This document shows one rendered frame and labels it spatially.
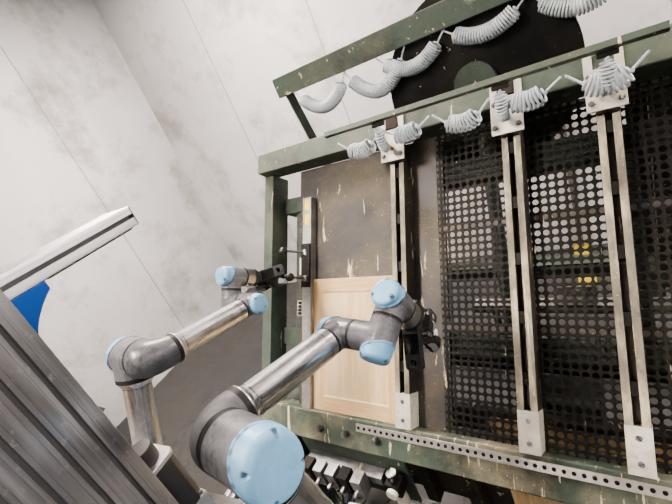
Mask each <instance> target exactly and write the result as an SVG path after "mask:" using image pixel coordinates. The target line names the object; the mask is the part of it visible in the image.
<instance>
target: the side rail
mask: <svg viewBox="0 0 672 504"><path fill-rule="evenodd" d="M287 199H288V180H286V179H283V178H280V177H277V176H274V175H272V176H269V177H266V178H265V227H264V269H265V268H268V267H273V266H276V265H279V264H282V265H283V266H284V269H285V272H286V274H287V254H286V255H281V254H280V253H279V249H280V248H281V247H285V248H287V242H288V215H285V200H287ZM263 295H265V296H266V298H267V301H268V307H267V309H266V311H265V312H264V313H263V330H262V370H263V369H265V368H266V367H267V366H269V365H270V364H272V363H273V362H274V361H276V360H277V359H279V358H280V357H281V356H283V355H284V354H286V344H284V343H283V340H284V327H286V326H287V283H286V284H284V285H283V286H281V287H279V288H275V287H273V285H272V287H271V288H270V289H268V290H266V291H263Z"/></svg>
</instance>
